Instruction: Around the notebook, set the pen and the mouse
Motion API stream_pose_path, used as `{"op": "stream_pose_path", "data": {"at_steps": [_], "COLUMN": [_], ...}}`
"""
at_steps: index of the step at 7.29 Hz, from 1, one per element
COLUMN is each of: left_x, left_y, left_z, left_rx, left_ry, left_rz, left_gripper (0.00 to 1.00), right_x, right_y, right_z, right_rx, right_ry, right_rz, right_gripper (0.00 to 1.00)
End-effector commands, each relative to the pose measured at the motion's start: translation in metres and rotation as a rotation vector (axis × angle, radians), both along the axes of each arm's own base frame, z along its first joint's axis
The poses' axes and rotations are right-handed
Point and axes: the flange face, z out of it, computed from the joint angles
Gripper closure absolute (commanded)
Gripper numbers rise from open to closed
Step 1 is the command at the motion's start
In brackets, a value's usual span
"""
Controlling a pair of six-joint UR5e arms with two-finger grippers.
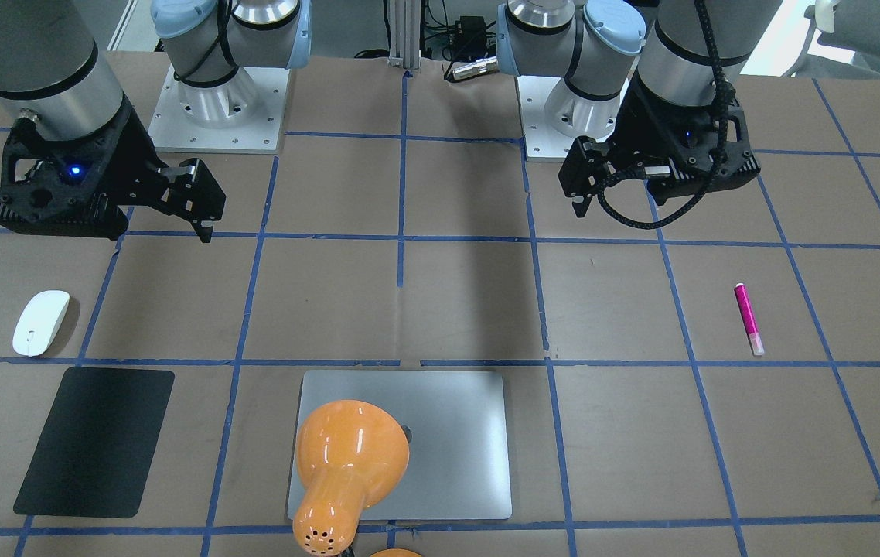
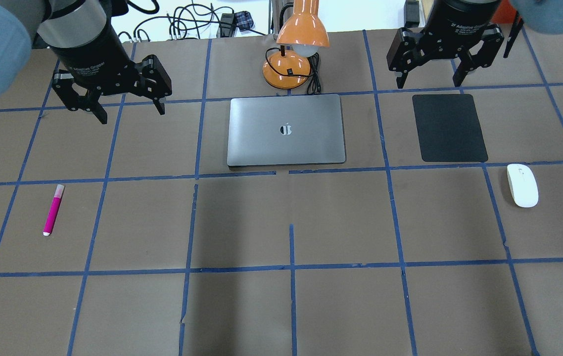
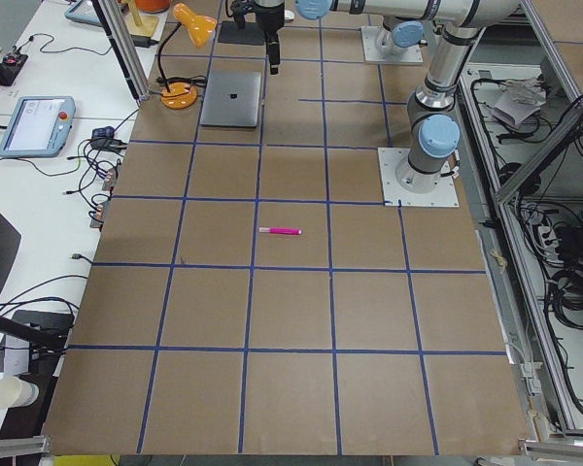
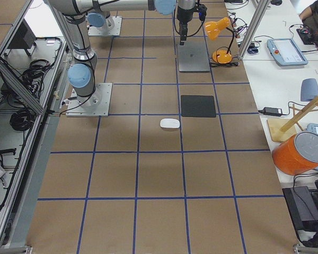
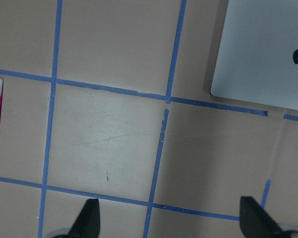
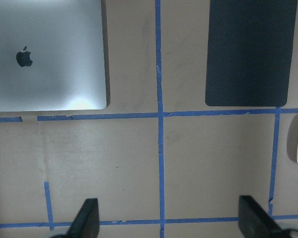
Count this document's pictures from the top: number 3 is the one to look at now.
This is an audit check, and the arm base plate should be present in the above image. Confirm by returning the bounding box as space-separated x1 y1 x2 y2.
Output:
360 21 424 66
378 148 459 208

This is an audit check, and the orange cylindrical container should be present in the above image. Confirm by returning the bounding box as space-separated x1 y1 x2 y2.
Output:
135 0 171 14

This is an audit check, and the aluminium frame post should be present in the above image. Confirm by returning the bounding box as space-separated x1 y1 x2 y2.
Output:
92 0 150 102

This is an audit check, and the white paper cup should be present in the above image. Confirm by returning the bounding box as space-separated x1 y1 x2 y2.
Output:
0 376 40 410

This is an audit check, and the wooden stand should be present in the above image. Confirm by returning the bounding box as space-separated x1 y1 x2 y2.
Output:
124 0 159 38

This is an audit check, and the orange desk lamp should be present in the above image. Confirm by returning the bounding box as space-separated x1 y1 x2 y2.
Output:
155 2 219 112

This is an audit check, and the pink marker pen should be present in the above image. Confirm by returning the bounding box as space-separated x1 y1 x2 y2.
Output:
257 227 302 236

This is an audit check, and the black mousepad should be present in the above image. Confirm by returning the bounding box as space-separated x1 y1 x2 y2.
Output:
218 20 265 46

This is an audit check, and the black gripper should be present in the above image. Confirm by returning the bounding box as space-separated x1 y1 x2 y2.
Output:
225 0 285 75

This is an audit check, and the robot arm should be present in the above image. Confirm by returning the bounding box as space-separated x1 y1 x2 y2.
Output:
295 1 519 193
224 1 424 75

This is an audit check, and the blue teach pendant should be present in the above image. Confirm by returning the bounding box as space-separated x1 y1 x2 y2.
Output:
0 96 76 158
64 0 101 26

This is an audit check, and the grey closed laptop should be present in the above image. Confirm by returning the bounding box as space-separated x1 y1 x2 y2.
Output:
200 71 261 128

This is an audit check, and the black power adapter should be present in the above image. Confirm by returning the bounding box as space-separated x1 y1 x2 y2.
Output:
131 35 159 49

